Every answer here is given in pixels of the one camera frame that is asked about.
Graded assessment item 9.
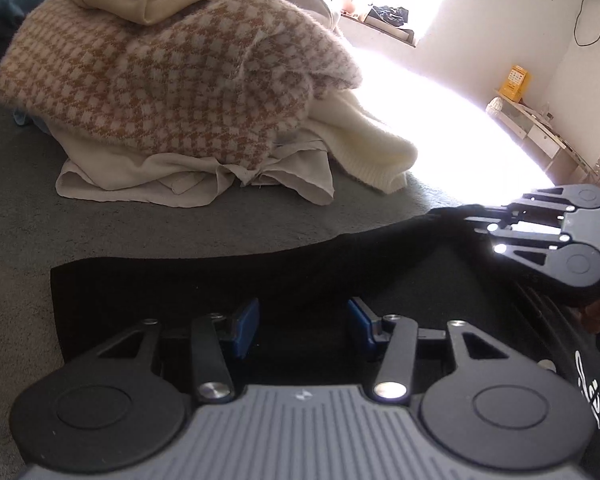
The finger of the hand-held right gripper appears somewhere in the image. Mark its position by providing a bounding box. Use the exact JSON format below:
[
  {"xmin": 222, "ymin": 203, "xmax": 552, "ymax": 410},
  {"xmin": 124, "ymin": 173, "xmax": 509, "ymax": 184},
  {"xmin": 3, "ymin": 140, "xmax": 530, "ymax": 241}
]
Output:
[
  {"xmin": 475, "ymin": 225, "xmax": 576, "ymax": 281},
  {"xmin": 462, "ymin": 186, "xmax": 578, "ymax": 228}
]

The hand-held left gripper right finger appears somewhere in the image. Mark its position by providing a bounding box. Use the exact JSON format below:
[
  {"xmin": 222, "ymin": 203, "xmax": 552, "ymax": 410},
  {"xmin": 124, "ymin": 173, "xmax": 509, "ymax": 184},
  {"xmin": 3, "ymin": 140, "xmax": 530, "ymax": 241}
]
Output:
[{"xmin": 347, "ymin": 297, "xmax": 510, "ymax": 405}]

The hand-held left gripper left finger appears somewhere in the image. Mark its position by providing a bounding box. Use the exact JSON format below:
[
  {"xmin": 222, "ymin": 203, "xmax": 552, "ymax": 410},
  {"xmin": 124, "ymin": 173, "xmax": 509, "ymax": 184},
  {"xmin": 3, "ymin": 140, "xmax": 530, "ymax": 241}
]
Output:
[{"xmin": 99, "ymin": 297, "xmax": 261, "ymax": 405}]

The black printed sweatshirt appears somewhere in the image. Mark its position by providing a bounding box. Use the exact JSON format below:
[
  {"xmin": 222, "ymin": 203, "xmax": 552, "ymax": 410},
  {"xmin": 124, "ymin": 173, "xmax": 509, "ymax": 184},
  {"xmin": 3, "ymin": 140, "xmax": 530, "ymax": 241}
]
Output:
[{"xmin": 50, "ymin": 204, "xmax": 600, "ymax": 433}]

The white desk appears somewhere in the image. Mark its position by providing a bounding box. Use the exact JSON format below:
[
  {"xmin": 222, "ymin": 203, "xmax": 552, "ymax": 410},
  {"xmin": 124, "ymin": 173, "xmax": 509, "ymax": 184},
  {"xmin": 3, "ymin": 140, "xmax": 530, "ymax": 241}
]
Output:
[{"xmin": 495, "ymin": 99, "xmax": 600, "ymax": 186}]

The yellow box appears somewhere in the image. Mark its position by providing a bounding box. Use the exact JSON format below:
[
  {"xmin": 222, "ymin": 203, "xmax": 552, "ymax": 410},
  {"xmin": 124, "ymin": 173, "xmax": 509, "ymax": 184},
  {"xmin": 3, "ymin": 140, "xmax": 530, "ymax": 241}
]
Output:
[{"xmin": 497, "ymin": 65, "xmax": 531, "ymax": 102}]

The beige cloth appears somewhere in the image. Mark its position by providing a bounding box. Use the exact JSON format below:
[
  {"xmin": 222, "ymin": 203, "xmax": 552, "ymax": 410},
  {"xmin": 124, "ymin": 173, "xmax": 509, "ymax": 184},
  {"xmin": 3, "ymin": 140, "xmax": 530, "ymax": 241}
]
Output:
[{"xmin": 55, "ymin": 132, "xmax": 336, "ymax": 208}]

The black cloth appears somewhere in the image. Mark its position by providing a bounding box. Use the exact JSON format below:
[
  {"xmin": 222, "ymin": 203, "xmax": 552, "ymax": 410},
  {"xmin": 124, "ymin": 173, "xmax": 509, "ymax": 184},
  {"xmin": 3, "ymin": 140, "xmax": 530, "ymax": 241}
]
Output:
[{"xmin": 365, "ymin": 5, "xmax": 411, "ymax": 28}]

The houndstooth knit sweater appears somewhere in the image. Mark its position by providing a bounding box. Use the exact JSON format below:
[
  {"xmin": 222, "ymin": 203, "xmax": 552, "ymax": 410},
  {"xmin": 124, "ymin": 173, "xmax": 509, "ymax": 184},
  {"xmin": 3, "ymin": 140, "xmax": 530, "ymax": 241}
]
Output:
[{"xmin": 0, "ymin": 0, "xmax": 363, "ymax": 171}]

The air conditioner cable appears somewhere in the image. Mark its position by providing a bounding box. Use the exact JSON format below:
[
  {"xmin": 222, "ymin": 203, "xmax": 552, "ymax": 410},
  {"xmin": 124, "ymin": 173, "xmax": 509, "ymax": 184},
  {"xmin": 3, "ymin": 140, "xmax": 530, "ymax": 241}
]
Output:
[{"xmin": 574, "ymin": 0, "xmax": 600, "ymax": 47}]

